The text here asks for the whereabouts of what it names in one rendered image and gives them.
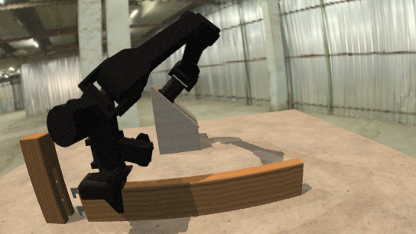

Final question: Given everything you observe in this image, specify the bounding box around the orange wooden rail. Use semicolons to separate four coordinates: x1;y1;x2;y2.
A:
77;158;304;222

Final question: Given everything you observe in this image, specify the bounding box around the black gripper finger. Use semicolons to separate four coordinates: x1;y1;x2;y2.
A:
105;180;126;213
119;165;133;181

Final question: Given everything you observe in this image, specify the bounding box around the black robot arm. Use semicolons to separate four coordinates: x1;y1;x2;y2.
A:
47;11;220;167

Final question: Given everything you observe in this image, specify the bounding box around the brown wooden post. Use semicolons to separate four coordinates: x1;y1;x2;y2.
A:
19;132;75;224

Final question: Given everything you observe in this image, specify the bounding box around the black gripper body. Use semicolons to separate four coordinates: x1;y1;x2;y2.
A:
78;127;126;200

